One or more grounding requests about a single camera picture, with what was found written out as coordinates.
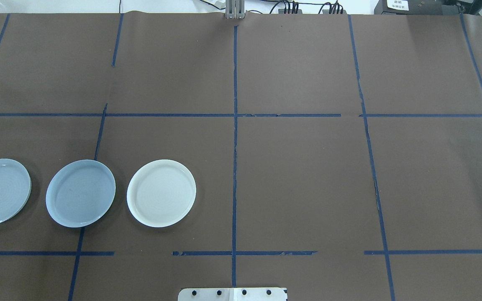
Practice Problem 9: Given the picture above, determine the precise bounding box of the white round plate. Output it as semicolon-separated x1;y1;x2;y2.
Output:
126;159;197;228

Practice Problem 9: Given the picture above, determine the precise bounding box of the blue round plate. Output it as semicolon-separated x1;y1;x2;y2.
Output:
46;159;116;228

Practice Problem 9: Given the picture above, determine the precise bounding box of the black plug cluster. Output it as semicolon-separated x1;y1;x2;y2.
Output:
321;1;345;15
278;1;301;15

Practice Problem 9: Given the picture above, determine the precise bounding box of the black box with white label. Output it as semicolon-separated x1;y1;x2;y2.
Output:
374;0;447;15

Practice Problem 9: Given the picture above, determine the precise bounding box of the aluminium profile post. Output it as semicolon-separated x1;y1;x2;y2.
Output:
224;0;246;20

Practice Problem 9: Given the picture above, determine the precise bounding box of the white pillar with base plate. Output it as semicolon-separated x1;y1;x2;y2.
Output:
178;288;288;301

